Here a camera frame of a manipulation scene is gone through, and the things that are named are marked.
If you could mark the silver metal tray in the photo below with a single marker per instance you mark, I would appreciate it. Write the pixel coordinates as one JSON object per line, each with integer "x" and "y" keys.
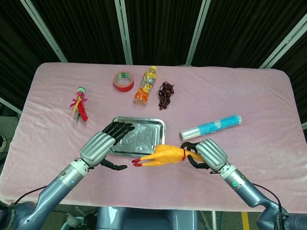
{"x": 144, "y": 141}

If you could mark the purple grape bunch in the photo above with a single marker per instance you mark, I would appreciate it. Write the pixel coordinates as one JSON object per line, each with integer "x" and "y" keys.
{"x": 165, "y": 94}

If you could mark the yellow rubber chicken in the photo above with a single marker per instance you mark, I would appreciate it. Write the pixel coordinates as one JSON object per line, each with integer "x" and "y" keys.
{"x": 165, "y": 155}

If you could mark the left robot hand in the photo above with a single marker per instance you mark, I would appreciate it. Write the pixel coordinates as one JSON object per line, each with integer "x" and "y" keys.
{"x": 97, "y": 148}

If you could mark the white partition post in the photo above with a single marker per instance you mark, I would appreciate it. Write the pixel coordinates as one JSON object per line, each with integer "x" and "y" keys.
{"x": 285, "y": 43}
{"x": 196, "y": 33}
{"x": 45, "y": 33}
{"x": 10, "y": 105}
{"x": 124, "y": 33}

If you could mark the pink tablecloth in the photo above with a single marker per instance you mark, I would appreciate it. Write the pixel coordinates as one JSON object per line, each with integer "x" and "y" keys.
{"x": 60, "y": 139}

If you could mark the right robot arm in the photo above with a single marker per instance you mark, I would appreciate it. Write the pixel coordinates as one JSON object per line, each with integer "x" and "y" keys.
{"x": 249, "y": 194}

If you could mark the cling film roll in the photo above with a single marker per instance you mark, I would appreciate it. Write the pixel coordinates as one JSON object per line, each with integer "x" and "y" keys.
{"x": 208, "y": 128}

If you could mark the red tape roll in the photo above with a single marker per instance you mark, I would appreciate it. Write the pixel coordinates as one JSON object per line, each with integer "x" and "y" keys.
{"x": 123, "y": 86}

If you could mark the grey-blue robot torso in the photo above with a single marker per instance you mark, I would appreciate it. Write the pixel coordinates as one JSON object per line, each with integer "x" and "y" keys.
{"x": 146, "y": 219}

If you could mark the colourful feather shuttlecock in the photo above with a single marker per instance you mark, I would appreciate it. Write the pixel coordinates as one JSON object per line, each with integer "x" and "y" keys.
{"x": 81, "y": 109}

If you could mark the black pleated partition panel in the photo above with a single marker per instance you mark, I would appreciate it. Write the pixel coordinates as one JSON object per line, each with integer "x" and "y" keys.
{"x": 14, "y": 48}
{"x": 244, "y": 28}
{"x": 163, "y": 31}
{"x": 81, "y": 31}

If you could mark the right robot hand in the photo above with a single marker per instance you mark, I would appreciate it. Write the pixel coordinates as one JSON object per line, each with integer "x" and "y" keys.
{"x": 212, "y": 153}

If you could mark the orange juice bottle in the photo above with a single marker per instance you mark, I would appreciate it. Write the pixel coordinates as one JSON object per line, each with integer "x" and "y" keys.
{"x": 144, "y": 91}

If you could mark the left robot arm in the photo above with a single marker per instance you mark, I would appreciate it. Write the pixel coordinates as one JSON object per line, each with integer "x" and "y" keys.
{"x": 57, "y": 189}

